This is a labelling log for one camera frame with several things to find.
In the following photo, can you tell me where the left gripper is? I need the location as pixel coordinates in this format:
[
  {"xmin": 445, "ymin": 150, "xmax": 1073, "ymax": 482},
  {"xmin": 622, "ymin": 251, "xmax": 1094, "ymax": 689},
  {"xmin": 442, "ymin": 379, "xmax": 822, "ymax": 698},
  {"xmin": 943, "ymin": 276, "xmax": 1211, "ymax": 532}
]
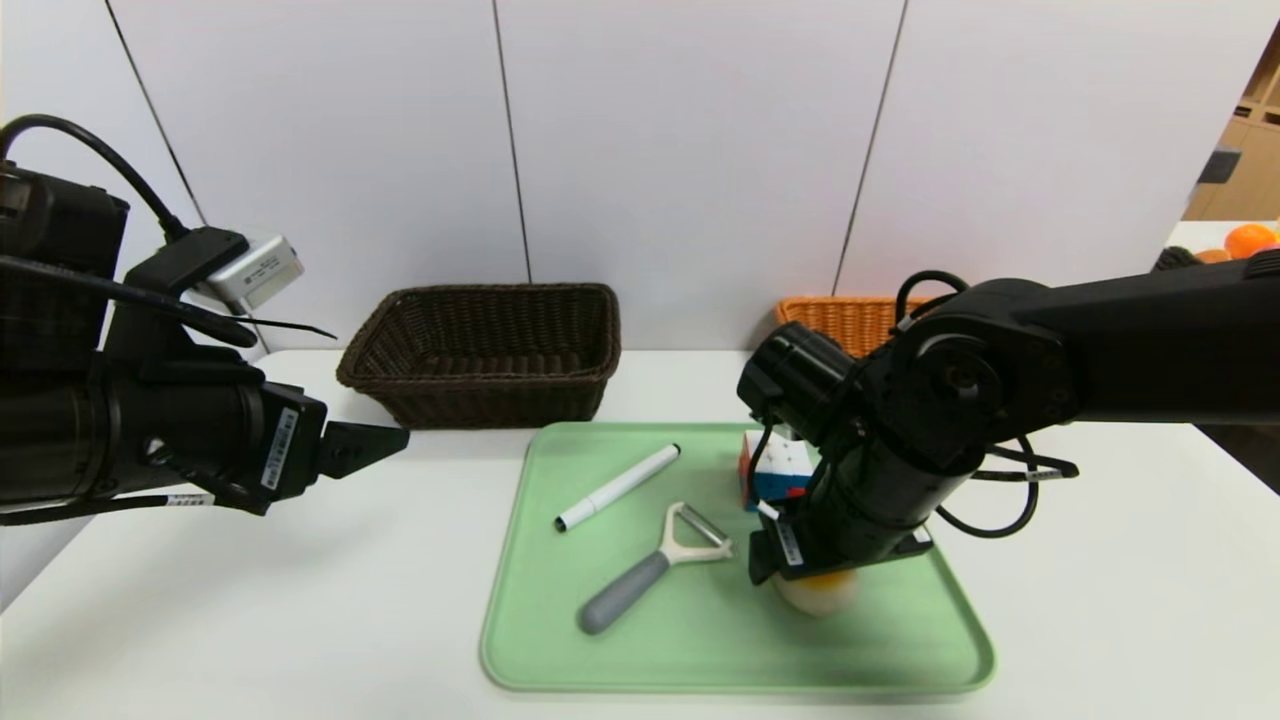
[{"xmin": 143, "ymin": 380, "xmax": 410, "ymax": 516}]

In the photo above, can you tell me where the white marker pen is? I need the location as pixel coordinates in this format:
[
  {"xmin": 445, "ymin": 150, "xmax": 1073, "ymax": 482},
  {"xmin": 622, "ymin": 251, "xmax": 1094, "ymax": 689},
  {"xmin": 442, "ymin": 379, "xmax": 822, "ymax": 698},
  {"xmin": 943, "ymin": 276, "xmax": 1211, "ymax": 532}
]
[{"xmin": 555, "ymin": 444, "xmax": 681, "ymax": 533}]

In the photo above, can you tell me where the grey handled white peeler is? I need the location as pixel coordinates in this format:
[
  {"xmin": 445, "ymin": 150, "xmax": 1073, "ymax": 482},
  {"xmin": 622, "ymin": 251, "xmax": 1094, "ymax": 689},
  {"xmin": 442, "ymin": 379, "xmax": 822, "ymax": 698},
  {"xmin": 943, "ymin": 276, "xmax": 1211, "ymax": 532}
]
[{"xmin": 578, "ymin": 502, "xmax": 735, "ymax": 634}]

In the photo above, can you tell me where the colourful puzzle cube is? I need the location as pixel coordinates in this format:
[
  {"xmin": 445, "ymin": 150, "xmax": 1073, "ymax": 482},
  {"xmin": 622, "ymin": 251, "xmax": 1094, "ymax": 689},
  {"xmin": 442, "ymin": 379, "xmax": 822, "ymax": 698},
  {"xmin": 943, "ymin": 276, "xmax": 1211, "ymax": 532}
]
[{"xmin": 738, "ymin": 430, "xmax": 816, "ymax": 513}]

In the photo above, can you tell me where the orange topped toy bun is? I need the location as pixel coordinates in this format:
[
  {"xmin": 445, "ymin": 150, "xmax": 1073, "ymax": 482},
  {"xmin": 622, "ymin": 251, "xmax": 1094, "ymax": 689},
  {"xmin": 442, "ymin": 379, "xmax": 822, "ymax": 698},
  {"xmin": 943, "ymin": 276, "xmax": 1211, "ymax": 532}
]
[{"xmin": 775, "ymin": 570, "xmax": 859, "ymax": 617}]

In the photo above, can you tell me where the dark brown wicker basket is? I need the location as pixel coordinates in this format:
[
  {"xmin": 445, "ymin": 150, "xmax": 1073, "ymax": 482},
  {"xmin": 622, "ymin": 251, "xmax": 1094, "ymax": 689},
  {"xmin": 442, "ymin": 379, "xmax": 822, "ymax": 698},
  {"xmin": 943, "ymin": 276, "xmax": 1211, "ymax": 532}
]
[{"xmin": 336, "ymin": 283, "xmax": 622, "ymax": 431}]

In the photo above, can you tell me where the orange wicker basket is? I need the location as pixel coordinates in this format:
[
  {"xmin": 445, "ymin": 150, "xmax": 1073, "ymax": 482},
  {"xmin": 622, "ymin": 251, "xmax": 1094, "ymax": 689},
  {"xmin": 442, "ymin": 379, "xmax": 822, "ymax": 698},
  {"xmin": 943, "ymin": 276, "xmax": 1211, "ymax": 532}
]
[{"xmin": 775, "ymin": 296, "xmax": 936, "ymax": 359}]

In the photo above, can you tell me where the light green plastic tray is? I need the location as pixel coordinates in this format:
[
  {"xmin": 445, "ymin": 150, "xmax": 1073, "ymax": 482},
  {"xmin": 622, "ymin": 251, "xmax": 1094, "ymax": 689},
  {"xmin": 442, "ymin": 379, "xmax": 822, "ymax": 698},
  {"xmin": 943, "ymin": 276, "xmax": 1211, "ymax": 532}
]
[{"xmin": 481, "ymin": 422, "xmax": 996, "ymax": 693}]

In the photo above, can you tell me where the white side table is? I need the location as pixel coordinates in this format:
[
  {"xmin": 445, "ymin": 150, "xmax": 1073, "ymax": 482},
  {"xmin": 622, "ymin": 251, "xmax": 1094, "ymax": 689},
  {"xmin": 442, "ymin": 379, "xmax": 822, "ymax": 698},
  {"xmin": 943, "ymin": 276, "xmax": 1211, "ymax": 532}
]
[{"xmin": 1165, "ymin": 220, "xmax": 1280, "ymax": 263}]

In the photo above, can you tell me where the orange toy fruit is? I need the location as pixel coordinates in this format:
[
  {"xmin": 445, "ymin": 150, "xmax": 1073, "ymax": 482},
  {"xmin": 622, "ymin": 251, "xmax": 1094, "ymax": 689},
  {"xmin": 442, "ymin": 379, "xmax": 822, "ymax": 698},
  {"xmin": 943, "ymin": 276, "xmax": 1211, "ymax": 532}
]
[{"xmin": 1226, "ymin": 224, "xmax": 1279, "ymax": 261}]

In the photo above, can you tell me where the wooden shelf unit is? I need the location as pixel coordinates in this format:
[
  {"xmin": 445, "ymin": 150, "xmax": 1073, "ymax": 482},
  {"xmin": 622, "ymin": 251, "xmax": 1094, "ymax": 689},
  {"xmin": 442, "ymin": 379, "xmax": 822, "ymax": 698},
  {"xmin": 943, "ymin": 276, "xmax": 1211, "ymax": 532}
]
[{"xmin": 1180, "ymin": 20, "xmax": 1280, "ymax": 223}]

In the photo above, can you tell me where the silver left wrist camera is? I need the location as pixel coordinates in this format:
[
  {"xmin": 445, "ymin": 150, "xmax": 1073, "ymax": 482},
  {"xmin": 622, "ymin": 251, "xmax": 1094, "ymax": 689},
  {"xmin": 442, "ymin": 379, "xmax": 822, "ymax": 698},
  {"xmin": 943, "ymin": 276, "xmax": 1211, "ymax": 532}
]
[{"xmin": 207, "ymin": 235, "xmax": 305, "ymax": 311}]

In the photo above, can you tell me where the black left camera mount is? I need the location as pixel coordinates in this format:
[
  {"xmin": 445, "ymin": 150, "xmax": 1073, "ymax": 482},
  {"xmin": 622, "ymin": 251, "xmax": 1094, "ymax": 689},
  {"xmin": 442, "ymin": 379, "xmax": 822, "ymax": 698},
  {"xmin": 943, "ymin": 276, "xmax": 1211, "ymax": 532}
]
[{"xmin": 105, "ymin": 228, "xmax": 251, "ymax": 371}]

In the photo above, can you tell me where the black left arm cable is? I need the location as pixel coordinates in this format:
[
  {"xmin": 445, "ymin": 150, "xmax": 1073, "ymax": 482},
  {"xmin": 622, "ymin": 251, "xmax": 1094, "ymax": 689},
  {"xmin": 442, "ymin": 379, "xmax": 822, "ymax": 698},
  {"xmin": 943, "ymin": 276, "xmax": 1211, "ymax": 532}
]
[{"xmin": 0, "ymin": 113, "xmax": 191, "ymax": 241}]

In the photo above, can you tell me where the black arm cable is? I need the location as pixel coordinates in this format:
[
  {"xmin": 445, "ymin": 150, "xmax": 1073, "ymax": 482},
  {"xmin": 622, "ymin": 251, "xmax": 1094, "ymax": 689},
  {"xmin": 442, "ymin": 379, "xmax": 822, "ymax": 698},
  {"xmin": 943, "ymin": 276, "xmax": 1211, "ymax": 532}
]
[
  {"xmin": 893, "ymin": 270, "xmax": 1081, "ymax": 541},
  {"xmin": 0, "ymin": 113, "xmax": 191, "ymax": 241}
]

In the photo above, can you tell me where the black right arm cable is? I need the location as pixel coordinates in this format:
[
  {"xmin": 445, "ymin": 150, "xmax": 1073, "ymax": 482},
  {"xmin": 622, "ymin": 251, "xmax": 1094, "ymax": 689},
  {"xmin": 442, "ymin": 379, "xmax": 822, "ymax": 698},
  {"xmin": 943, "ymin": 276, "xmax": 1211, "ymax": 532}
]
[{"xmin": 893, "ymin": 270, "xmax": 1081, "ymax": 541}]

